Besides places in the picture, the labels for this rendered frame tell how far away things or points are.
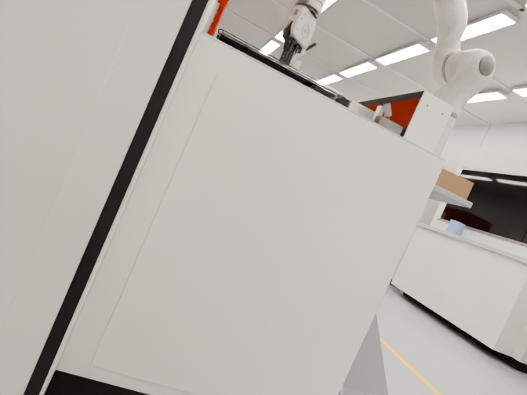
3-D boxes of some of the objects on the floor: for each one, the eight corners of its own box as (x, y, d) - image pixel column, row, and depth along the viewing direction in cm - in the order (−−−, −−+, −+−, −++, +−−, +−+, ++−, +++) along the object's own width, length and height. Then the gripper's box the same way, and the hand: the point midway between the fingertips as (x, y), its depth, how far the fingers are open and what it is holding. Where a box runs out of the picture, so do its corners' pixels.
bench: (493, 362, 341) (599, 139, 333) (382, 286, 514) (450, 138, 506) (583, 396, 369) (682, 190, 362) (448, 313, 543) (514, 172, 535)
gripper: (307, 20, 137) (285, 71, 138) (286, -7, 125) (262, 49, 125) (326, 23, 133) (303, 76, 134) (307, -5, 120) (281, 54, 121)
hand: (285, 57), depth 129 cm, fingers closed
